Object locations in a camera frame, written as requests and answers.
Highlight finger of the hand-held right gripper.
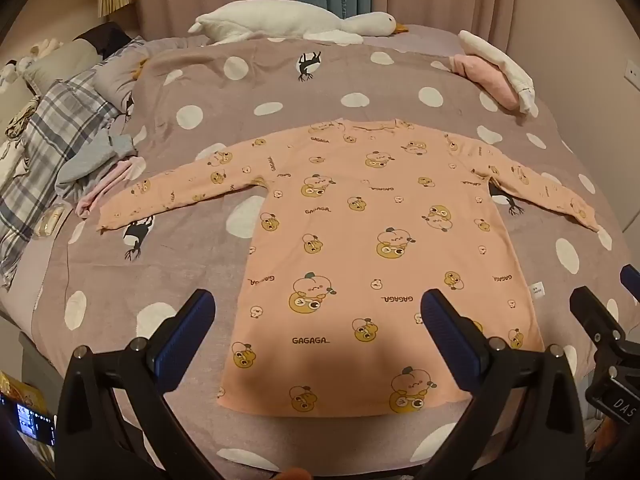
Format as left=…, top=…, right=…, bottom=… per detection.
left=569, top=286, right=627, bottom=357
left=619, top=264, right=640, bottom=307

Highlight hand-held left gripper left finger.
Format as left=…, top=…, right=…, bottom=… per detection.
left=54, top=288, right=236, bottom=480

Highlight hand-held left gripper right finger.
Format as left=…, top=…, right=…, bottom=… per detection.
left=415, top=288, right=587, bottom=480

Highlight pink cartoon print shirt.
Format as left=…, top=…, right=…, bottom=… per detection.
left=96, top=117, right=601, bottom=418

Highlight yellow packet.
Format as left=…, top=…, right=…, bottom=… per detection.
left=0, top=370, right=48, bottom=411

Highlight small light pink cloth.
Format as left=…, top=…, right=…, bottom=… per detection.
left=75, top=156, right=148, bottom=218

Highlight phone with lit screen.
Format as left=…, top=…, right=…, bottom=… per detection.
left=0, top=392, right=58, bottom=448

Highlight grey cloth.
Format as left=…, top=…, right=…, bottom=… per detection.
left=54, top=129, right=138, bottom=198

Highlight folded pink cloth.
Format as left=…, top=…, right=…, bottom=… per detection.
left=448, top=53, right=522, bottom=111

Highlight plaid cloth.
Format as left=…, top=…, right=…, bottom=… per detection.
left=0, top=67, right=133, bottom=291

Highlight folded white cloth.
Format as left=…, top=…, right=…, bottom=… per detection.
left=457, top=30, right=537, bottom=115

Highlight white printed cloth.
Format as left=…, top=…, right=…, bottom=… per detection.
left=0, top=95, right=41, bottom=191

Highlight mauve polka dot blanket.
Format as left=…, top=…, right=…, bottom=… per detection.
left=20, top=22, right=635, bottom=477

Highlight grey-green pillow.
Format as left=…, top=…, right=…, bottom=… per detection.
left=22, top=37, right=108, bottom=96

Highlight dark cloth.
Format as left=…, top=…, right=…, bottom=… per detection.
left=75, top=22, right=146, bottom=58

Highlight small plush toys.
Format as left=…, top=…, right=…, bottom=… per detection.
left=0, top=37, right=63, bottom=86

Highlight white goose plush toy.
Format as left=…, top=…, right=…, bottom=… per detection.
left=188, top=0, right=410, bottom=46

